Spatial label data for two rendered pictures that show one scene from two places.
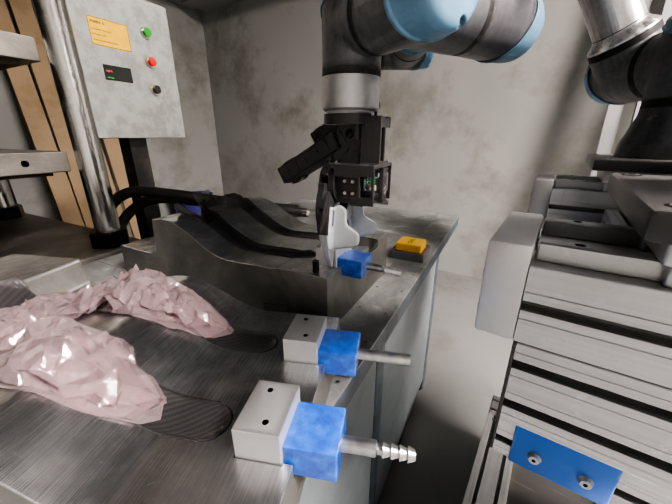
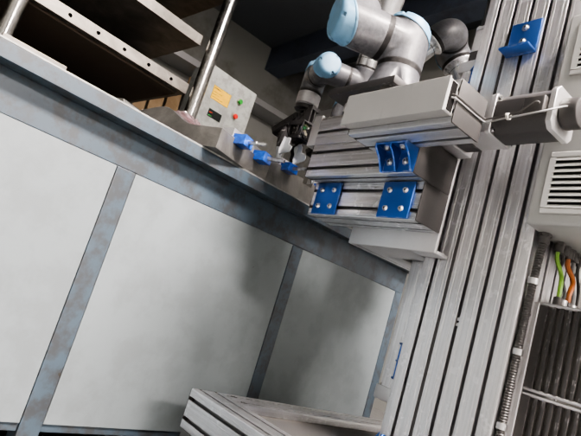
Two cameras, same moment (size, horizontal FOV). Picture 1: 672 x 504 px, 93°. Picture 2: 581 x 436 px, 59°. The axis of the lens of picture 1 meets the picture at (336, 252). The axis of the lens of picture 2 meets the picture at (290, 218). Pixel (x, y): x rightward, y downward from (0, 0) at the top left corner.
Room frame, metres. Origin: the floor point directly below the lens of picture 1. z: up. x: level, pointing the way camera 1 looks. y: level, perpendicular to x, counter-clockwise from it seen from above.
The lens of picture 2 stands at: (-1.00, -0.58, 0.46)
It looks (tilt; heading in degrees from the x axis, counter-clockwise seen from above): 10 degrees up; 19
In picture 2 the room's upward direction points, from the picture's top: 17 degrees clockwise
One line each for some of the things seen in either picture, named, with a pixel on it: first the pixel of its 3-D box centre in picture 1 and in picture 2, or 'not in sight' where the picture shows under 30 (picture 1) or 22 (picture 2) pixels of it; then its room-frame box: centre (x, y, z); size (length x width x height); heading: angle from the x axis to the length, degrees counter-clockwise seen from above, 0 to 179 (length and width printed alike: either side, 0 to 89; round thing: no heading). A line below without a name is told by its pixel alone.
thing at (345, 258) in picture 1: (360, 264); (290, 168); (0.45, -0.04, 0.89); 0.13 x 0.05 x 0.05; 62
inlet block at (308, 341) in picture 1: (348, 352); (264, 157); (0.29, -0.01, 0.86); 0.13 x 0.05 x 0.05; 80
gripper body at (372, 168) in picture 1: (354, 161); (302, 124); (0.46, -0.03, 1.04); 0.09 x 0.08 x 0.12; 62
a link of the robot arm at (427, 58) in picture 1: (406, 47); not in sight; (0.75, -0.14, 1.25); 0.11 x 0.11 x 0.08; 87
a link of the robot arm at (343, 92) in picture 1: (351, 98); (308, 102); (0.46, -0.02, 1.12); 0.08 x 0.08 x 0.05
